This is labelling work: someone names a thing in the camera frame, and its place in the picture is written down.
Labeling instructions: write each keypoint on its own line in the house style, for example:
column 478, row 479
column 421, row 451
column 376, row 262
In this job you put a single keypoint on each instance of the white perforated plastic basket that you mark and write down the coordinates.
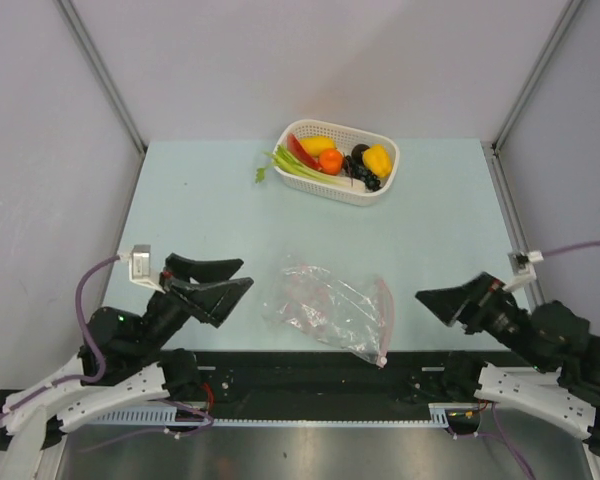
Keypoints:
column 346, row 138

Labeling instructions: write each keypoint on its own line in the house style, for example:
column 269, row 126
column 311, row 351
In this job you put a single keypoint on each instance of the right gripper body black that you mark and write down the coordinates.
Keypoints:
column 495, row 316

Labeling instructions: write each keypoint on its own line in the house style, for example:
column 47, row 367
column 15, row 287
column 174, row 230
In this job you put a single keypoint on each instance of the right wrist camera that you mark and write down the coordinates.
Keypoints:
column 523, row 267

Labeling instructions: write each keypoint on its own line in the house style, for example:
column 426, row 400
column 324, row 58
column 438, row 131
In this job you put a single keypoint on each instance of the fake watermelon slice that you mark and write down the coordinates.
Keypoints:
column 297, row 150

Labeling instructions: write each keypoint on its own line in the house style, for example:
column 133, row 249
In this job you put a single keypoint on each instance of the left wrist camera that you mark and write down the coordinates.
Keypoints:
column 140, row 272

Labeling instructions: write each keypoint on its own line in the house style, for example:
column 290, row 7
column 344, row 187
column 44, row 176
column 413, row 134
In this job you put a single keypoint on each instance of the fake green lettuce leaf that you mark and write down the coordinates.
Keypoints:
column 285, row 161

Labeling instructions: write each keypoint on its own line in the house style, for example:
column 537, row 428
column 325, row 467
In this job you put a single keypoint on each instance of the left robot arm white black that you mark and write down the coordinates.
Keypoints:
column 123, row 359

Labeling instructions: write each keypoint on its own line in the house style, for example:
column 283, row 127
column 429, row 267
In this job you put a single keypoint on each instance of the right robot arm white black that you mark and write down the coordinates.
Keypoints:
column 551, row 339

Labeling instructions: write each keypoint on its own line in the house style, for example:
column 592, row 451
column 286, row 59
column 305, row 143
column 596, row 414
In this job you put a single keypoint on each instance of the dark purple fake plum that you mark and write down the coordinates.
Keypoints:
column 358, row 152

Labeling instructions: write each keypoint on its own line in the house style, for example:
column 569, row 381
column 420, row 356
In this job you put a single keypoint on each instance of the yellow fake bell pepper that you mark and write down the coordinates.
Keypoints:
column 377, row 159

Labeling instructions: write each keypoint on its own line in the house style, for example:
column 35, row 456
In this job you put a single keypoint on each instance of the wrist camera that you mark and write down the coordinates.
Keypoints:
column 523, row 267
column 140, row 272

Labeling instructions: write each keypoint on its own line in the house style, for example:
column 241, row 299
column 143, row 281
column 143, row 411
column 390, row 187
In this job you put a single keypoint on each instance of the white slotted cable duct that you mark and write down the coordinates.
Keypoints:
column 148, row 416

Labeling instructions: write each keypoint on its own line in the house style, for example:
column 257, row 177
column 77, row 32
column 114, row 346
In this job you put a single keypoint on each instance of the orange fake orange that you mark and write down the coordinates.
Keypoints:
column 331, row 161

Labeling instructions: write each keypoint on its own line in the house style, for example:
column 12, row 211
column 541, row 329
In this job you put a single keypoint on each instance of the yellow fake lemon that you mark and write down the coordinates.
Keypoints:
column 316, row 145

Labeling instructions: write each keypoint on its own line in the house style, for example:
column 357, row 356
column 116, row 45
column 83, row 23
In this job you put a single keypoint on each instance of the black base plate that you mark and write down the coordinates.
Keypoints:
column 323, row 386

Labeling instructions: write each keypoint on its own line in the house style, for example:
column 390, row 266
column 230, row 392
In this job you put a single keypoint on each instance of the clear zip top bag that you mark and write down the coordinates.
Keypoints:
column 352, row 314

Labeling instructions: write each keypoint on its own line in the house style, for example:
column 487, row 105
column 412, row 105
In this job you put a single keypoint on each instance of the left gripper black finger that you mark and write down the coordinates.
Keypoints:
column 189, row 273
column 212, row 303

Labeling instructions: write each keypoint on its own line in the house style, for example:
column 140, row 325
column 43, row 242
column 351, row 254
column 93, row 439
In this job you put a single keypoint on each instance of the fake black grape bunch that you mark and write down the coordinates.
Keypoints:
column 357, row 170

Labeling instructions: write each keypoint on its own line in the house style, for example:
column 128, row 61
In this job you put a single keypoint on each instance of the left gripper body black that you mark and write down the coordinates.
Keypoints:
column 166, row 318

